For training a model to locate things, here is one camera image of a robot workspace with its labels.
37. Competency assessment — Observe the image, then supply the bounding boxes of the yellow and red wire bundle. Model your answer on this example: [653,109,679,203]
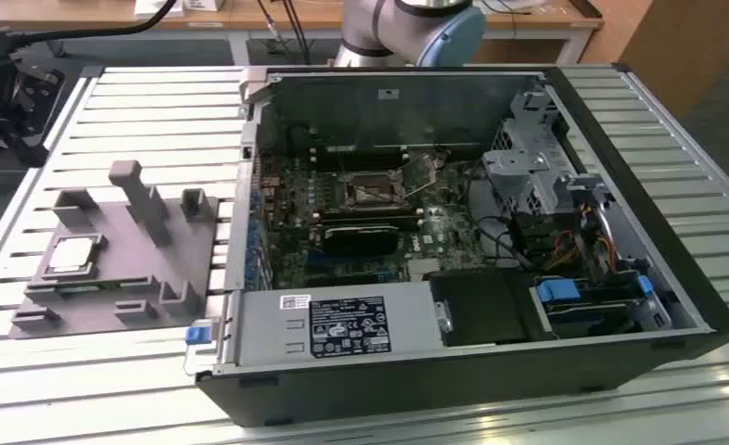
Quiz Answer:
[551,210,621,273]

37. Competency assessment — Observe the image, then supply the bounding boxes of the green RAM stick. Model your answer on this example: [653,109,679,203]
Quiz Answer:
[58,279,149,292]

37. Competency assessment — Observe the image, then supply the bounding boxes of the wooden desk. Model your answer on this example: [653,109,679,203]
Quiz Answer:
[0,0,605,66]

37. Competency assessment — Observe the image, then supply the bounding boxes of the black plastic shroud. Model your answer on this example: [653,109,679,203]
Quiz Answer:
[428,267,555,348]

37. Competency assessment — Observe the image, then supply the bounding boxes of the grey parts rack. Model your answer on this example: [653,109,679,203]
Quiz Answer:
[6,159,223,343]

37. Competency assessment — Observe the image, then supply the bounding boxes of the grey metal disk bay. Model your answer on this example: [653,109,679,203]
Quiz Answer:
[478,90,613,216]

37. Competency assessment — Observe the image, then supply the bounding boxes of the black RAM slot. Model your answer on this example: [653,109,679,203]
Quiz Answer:
[316,209,421,223]

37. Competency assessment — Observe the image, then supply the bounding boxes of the brown wooden cabinet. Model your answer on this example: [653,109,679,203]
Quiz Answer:
[616,0,729,120]

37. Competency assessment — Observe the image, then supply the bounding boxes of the thin wire locking lever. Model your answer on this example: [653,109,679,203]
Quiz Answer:
[400,172,448,200]

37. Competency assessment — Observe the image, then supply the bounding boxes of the blue disk carrier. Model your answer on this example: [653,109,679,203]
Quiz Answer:
[533,271,652,310]

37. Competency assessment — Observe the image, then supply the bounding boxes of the metal socket cover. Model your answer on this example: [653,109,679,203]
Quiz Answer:
[397,155,452,192]

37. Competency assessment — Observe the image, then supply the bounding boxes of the silver square CPU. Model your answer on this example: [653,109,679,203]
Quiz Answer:
[49,235,106,275]

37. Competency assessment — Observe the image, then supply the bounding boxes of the silver power supply unit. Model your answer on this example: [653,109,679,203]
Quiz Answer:
[211,287,440,377]

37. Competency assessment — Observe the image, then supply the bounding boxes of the CPU socket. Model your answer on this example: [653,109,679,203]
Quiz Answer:
[336,171,414,210]

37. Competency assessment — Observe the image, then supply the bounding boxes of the thick black cable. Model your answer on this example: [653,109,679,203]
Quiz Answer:
[3,0,179,51]

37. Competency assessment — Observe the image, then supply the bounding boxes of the black printed label sticker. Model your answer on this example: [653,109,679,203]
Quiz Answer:
[308,296,388,359]

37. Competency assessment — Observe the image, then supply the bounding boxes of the green motherboard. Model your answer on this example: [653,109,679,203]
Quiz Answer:
[252,150,525,292]

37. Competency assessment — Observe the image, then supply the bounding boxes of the black wire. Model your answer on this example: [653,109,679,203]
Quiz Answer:
[474,216,541,273]

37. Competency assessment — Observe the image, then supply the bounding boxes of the black open PC case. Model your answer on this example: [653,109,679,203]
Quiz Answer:
[186,63,729,428]

